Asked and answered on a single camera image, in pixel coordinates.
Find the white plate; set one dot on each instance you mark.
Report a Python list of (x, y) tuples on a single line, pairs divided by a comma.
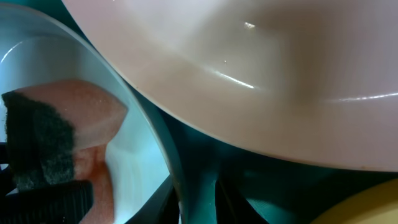
[(312, 81)]

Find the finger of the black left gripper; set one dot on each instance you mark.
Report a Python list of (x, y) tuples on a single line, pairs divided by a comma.
[(48, 202)]

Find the teal plastic tray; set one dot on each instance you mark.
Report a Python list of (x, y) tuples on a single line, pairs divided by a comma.
[(282, 191)]

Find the light blue plate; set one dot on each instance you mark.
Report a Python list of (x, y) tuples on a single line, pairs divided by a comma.
[(37, 49)]

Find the pink and green sponge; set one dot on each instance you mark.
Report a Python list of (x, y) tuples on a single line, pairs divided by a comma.
[(68, 111)]

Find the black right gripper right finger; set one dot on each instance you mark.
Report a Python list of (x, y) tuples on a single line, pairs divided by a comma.
[(232, 207)]

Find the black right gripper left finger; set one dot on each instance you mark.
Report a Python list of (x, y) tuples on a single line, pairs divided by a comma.
[(161, 208)]

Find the yellow-green plate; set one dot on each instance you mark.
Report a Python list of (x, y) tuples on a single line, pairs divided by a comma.
[(376, 205)]

